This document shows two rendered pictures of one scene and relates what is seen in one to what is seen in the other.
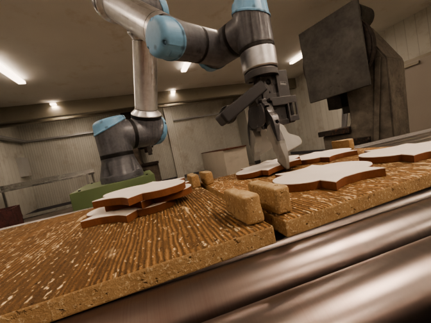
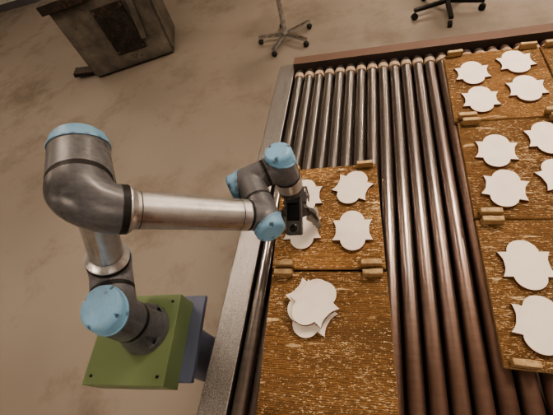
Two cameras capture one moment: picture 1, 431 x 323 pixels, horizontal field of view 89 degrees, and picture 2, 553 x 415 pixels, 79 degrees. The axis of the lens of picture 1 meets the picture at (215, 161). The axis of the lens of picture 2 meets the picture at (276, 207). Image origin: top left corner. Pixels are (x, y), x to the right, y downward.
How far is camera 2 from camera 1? 97 cm
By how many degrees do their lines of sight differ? 64
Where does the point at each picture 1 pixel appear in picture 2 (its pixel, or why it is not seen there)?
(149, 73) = not seen: hidden behind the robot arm
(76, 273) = (380, 326)
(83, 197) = (169, 374)
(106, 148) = (138, 326)
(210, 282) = (394, 295)
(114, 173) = (160, 332)
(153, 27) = (273, 230)
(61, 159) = not seen: outside the picture
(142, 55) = not seen: hidden behind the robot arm
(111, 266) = (383, 316)
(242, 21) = (288, 173)
